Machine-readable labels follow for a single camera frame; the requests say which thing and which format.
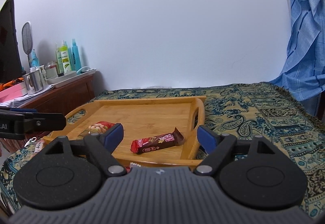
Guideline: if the paisley patterned table cloth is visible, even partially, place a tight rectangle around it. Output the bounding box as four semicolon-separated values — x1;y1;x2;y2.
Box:
0;81;325;219

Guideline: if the white keyring charm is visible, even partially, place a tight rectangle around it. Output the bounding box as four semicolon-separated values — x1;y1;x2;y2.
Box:
24;137;45;153

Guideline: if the steel mug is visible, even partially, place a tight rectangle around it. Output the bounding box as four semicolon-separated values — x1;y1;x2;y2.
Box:
23;69;47;95

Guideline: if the red gold peanut snack bag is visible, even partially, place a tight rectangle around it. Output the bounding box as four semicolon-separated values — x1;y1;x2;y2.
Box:
88;121;115;134

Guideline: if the long red brown chocolate bar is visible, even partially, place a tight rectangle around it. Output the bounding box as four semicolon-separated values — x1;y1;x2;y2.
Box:
130;128;184;154

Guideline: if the small blue bottle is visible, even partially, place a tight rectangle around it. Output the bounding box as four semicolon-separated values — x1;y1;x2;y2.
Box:
28;49;40;68

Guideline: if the red wafer packet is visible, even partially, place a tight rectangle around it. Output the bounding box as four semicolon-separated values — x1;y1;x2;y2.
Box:
126;162;141;173

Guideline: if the pale green bottle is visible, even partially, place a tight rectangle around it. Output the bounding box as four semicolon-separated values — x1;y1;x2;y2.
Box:
56;44;64;74

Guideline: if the dark wooden cabinet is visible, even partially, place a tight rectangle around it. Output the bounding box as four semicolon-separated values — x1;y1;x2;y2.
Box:
4;73;96;148

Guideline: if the blue plaid cloth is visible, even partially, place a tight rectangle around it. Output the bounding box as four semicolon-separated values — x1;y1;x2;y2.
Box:
271;0;324;116

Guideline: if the white plastic tray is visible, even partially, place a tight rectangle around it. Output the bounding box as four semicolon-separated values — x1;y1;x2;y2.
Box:
47;68;96;89

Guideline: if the pink paper box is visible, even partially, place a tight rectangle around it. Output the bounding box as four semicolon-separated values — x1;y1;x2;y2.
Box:
0;82;27;103

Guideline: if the black monitor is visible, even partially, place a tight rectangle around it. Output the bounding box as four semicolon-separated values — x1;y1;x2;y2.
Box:
0;0;26;83

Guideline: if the glass jar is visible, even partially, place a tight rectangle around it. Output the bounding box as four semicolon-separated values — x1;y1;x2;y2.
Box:
45;61;58;79

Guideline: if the green white lotion bottle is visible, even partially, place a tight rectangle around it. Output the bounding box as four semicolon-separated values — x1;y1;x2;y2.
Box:
59;41;72;73

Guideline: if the wooden serving tray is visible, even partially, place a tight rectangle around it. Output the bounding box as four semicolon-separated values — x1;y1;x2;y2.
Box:
43;96;206;168

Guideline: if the round hand mirror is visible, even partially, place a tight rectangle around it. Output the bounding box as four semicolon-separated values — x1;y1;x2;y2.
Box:
22;22;33;55

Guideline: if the stack of papers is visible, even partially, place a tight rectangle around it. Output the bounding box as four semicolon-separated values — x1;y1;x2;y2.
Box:
0;85;54;107

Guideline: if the teal spray bottle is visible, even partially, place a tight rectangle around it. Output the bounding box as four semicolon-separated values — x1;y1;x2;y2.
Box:
72;39;81;71

